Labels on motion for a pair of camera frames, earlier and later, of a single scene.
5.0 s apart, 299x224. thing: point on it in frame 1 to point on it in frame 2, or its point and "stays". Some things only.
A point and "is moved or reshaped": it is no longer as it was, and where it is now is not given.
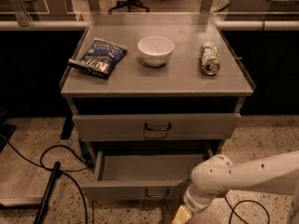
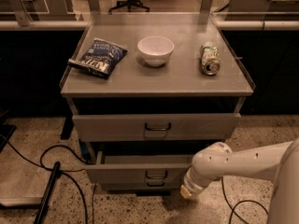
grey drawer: x=142 y=175 is moved or reshaped
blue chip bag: x=99 y=58 stays
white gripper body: x=193 y=203 to x=192 y=186
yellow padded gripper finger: x=182 y=216 to x=185 y=192
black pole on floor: x=42 y=210 stays
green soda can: x=210 y=60 stays
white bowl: x=156 y=49 stays
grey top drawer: x=156 y=127 stays
